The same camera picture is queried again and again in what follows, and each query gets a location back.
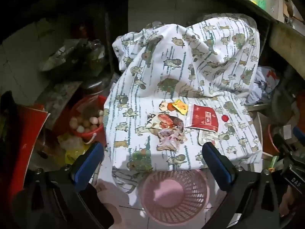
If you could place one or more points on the white wooden frame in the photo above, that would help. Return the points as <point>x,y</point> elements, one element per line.
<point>259,126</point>

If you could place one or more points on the dark glass jar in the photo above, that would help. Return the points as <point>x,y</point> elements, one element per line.
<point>95,87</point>

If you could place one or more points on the red and white snack packet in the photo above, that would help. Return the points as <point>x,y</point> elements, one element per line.
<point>203,119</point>

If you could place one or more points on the small beige wrapper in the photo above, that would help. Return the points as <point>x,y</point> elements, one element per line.
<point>163,106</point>

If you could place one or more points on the yellow candy wrapper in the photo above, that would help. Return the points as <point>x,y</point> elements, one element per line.
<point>180,106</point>

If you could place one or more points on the clear plastic bag bundle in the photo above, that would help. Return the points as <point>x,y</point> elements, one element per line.
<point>76,54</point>

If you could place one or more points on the red flat board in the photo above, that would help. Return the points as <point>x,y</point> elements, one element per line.
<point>26,133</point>

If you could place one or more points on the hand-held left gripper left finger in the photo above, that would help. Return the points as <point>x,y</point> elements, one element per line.
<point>87,164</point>

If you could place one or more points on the pile of eggs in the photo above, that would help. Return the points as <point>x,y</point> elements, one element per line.
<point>83,124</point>

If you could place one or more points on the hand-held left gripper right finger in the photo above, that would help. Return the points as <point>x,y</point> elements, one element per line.
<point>218,165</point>

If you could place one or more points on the green packet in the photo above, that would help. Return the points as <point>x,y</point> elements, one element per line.
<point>273,163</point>

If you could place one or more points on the animal print white cloth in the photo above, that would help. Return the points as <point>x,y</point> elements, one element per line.
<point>154,64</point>

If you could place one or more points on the orange plastic bucket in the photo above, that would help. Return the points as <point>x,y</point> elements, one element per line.
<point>269,138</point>

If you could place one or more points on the person's foot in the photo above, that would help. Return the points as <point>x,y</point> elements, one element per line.
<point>107,200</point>

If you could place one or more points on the yellow plastic bag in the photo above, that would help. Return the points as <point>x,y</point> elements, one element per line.
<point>71,150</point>

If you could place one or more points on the clear wrapper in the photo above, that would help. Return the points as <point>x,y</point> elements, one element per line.
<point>170,139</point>

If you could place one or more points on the blue and white plastic bag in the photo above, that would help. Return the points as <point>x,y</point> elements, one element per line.
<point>264,81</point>

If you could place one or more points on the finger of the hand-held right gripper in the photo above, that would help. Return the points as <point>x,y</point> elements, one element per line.
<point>286,140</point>

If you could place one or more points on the white printed packet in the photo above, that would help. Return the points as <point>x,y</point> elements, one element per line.
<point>206,137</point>

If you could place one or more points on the small orange wrapper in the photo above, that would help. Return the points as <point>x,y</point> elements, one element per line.
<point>170,106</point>

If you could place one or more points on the pink plastic mesh basket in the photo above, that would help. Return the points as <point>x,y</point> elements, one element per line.
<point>174,195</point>

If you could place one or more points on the red plastic bucket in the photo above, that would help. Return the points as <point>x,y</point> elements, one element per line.
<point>95,133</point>

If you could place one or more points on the person's right hand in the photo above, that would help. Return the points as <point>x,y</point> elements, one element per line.
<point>289,202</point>

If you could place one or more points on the red bottle cap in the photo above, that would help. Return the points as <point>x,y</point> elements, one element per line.
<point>224,118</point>

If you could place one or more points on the red sausage wrapper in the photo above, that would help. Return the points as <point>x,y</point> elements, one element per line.
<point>168,121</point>

